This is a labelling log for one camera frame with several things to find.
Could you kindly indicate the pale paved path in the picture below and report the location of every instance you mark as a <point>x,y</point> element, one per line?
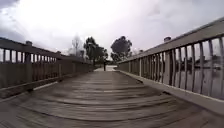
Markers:
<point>110,68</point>

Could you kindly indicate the dark leafy tree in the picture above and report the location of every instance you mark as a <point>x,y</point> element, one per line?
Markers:
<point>94,50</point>
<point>120,48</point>

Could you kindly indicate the grey wooden plank bridge deck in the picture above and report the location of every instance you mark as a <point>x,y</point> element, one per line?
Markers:
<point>100,100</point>

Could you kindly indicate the bare pale tree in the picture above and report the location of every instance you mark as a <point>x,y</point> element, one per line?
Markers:
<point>76,45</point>

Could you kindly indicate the wooden bridge railing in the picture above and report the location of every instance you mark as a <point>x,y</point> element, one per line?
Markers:
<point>40,70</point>
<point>173,63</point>

